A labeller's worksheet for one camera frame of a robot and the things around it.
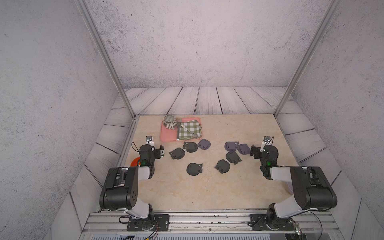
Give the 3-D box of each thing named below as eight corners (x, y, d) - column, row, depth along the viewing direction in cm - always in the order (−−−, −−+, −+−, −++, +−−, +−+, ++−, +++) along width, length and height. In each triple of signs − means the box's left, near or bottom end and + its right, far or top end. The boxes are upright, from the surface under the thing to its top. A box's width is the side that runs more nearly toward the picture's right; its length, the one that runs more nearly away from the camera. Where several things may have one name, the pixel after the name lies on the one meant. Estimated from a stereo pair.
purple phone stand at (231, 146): (225, 151, 102) (225, 149, 100) (224, 143, 107) (224, 141, 105) (239, 151, 102) (240, 149, 100) (237, 143, 107) (238, 141, 105)
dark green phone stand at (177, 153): (168, 159, 99) (168, 157, 97) (170, 149, 104) (169, 147, 102) (184, 159, 99) (184, 157, 97) (185, 149, 104) (185, 147, 102)
